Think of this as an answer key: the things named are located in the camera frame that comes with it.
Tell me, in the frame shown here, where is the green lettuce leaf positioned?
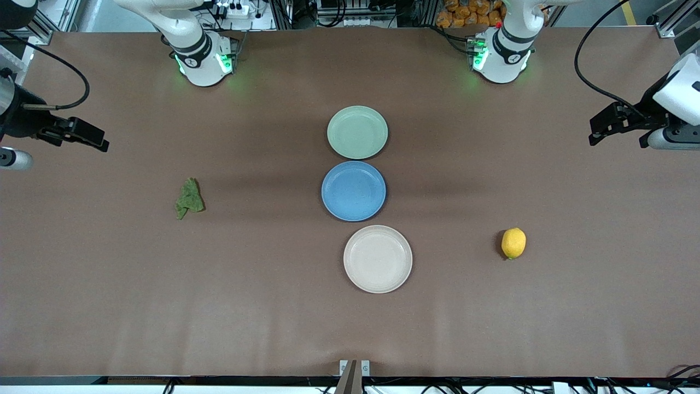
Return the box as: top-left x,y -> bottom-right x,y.
174,177 -> 206,221

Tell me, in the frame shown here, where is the yellow lemon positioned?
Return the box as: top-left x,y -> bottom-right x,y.
501,228 -> 527,260

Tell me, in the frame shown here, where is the bag of orange fruits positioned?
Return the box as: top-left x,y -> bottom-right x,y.
436,0 -> 506,29

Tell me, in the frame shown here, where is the white power strip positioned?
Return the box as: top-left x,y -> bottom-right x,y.
215,2 -> 259,18

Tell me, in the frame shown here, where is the pale green plate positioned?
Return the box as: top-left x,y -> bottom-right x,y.
326,106 -> 389,160

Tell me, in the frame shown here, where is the blue plate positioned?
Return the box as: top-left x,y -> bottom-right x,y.
321,161 -> 387,222

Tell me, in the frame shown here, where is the beige plate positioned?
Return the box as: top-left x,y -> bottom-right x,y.
343,225 -> 413,294

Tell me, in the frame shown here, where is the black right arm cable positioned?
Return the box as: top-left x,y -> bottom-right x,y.
0,28 -> 91,111

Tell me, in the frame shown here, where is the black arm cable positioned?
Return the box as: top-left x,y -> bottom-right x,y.
573,0 -> 649,118
0,28 -> 91,111

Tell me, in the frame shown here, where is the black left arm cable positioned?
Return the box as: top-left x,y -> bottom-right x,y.
573,0 -> 649,118

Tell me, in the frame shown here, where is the aluminium frame profile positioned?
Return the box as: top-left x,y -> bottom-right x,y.
646,0 -> 700,39

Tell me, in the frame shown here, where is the metal table edge bracket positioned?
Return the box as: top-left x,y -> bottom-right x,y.
335,360 -> 371,394

